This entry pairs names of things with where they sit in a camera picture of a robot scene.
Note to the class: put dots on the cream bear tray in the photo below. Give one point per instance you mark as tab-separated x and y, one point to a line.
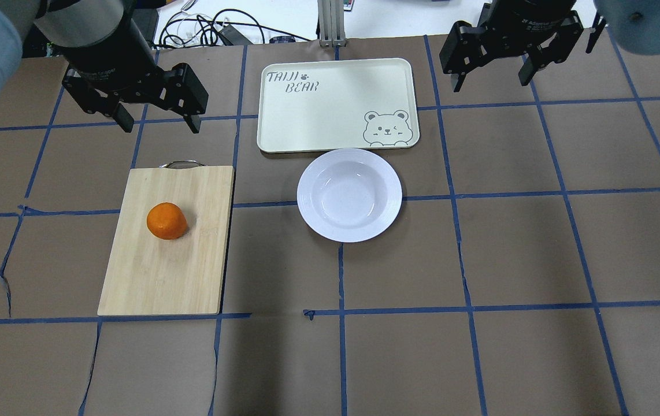
323	106

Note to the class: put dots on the white ridged plate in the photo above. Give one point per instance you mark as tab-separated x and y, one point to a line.
349	195

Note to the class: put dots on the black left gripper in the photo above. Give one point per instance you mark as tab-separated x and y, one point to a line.
111	62

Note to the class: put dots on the bamboo cutting board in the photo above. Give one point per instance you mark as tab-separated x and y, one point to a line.
149	276

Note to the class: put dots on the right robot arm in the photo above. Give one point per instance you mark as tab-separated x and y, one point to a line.
635	26

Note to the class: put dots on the aluminium frame post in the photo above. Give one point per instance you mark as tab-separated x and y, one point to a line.
331	23

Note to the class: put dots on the black power adapter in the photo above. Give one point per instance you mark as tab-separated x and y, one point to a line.
230	36

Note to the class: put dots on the orange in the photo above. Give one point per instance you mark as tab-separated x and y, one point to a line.
166	221

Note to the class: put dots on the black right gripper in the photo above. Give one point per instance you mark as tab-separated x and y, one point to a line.
529	24

